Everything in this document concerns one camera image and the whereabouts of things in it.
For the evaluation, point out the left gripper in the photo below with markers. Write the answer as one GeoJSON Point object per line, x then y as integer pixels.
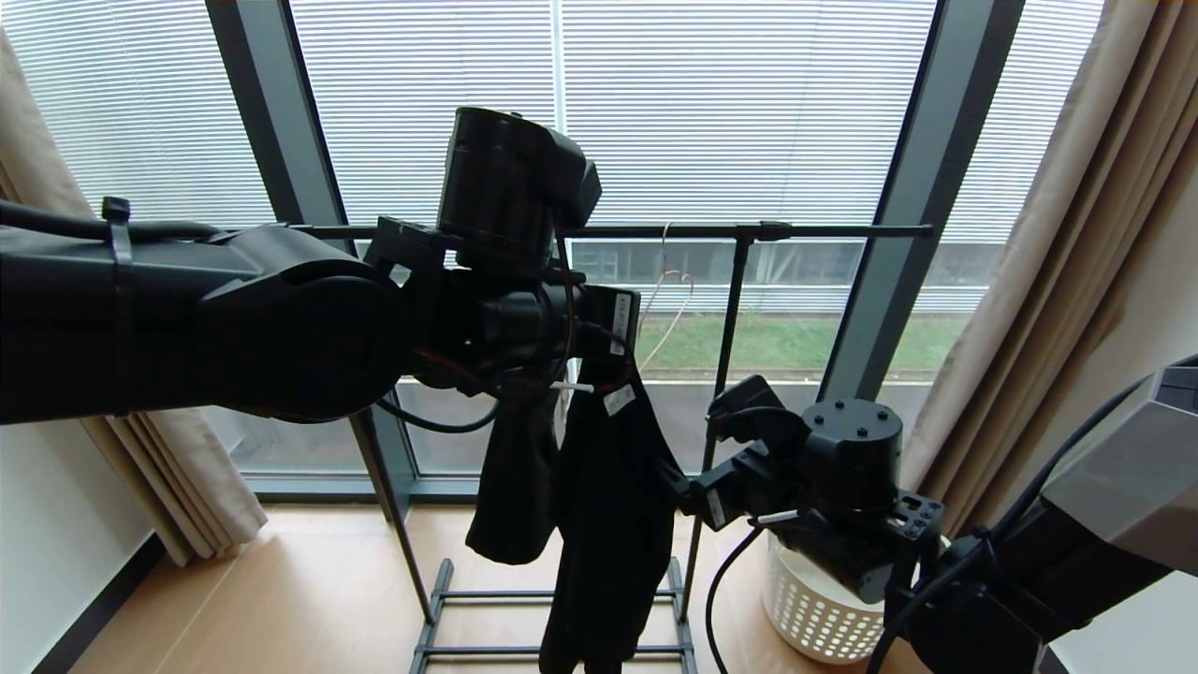
{"type": "Point", "coordinates": [599, 328]}

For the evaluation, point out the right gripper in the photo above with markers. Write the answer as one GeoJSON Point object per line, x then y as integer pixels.
{"type": "Point", "coordinates": [758, 491]}

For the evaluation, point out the pink clothes hanger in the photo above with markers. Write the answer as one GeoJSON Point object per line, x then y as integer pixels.
{"type": "Point", "coordinates": [666, 248]}

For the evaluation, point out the heap of clothes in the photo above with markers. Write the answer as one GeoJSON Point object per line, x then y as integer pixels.
{"type": "Point", "coordinates": [608, 524]}

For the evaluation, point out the black shorts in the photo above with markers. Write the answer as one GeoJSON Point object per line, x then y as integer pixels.
{"type": "Point", "coordinates": [515, 496]}

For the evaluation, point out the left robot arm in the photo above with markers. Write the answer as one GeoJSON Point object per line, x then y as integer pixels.
{"type": "Point", "coordinates": [187, 318]}

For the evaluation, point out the white laundry basket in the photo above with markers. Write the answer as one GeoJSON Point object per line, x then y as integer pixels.
{"type": "Point", "coordinates": [814, 608]}

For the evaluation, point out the black clothes rack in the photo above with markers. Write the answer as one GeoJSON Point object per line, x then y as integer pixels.
{"type": "Point", "coordinates": [824, 230]}

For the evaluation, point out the window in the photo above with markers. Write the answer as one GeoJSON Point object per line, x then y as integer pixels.
{"type": "Point", "coordinates": [749, 122]}

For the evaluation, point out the beige curtain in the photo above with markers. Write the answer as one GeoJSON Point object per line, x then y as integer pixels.
{"type": "Point", "coordinates": [1058, 234]}
{"type": "Point", "coordinates": [187, 505]}

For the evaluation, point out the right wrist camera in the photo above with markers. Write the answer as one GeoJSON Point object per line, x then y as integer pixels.
{"type": "Point", "coordinates": [749, 412]}

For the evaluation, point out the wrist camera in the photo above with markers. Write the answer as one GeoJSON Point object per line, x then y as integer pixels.
{"type": "Point", "coordinates": [749, 412]}
{"type": "Point", "coordinates": [580, 183]}

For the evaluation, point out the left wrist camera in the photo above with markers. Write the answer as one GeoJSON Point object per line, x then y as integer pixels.
{"type": "Point", "coordinates": [580, 183]}

